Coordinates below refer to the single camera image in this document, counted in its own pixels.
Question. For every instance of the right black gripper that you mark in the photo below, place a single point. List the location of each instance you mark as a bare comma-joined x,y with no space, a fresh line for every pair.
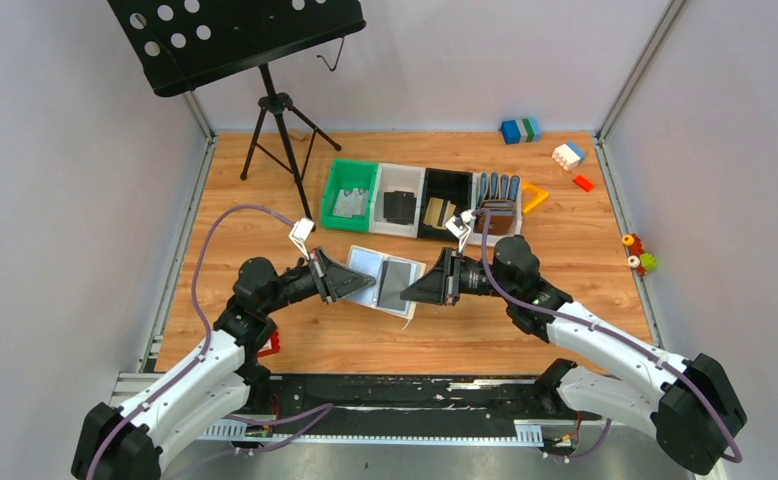
453,277

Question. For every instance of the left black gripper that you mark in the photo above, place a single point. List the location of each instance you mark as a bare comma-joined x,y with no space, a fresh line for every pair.
321,276

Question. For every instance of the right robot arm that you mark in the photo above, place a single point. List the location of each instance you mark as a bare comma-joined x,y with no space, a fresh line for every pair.
688,406

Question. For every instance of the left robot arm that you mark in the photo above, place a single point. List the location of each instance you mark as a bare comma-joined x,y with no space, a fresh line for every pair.
141,437

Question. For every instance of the gold cards in black bin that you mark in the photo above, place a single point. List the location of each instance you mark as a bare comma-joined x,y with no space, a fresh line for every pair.
437,213

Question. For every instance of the silver cards in green bin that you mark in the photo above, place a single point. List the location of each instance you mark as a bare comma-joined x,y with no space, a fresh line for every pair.
350,203

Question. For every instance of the black card in white bin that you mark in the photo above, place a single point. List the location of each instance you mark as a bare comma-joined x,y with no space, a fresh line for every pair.
399,207

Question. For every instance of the green plastic bin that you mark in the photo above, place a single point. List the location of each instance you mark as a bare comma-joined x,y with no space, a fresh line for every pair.
347,174

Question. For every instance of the red white toy block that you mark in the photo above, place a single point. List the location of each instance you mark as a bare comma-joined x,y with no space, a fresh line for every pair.
272,346

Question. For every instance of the brown leather wallets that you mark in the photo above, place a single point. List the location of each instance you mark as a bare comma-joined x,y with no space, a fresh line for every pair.
502,215

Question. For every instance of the black plastic bin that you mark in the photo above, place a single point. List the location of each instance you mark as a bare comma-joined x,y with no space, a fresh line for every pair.
450,185

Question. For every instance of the white bin with wallets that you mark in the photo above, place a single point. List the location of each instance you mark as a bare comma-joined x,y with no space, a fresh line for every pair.
492,239

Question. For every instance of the white plastic bin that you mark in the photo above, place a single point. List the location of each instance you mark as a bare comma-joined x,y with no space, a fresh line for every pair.
396,178

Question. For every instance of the yellow plastic angle piece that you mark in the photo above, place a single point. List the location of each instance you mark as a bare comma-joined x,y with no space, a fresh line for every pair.
532,196

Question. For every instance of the red toy brick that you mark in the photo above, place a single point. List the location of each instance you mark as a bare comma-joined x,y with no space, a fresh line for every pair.
583,183

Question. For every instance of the blue green block stack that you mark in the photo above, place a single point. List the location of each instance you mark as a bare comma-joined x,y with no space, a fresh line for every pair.
522,130

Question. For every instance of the white blue toy block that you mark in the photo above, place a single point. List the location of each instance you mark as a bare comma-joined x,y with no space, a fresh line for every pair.
568,156

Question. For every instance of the red green toy car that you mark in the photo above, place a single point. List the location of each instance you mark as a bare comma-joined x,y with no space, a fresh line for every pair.
638,258

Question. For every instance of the black music stand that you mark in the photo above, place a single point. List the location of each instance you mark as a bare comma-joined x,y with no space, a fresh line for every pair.
184,45

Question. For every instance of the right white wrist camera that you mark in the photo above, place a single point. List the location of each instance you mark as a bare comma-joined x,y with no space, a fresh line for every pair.
461,226

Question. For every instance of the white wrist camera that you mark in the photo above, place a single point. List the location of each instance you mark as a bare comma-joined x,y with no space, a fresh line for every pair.
461,226
299,233

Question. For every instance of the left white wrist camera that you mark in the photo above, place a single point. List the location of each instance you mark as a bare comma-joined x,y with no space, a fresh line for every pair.
299,233

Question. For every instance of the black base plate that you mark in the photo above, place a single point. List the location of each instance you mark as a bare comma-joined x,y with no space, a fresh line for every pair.
413,406

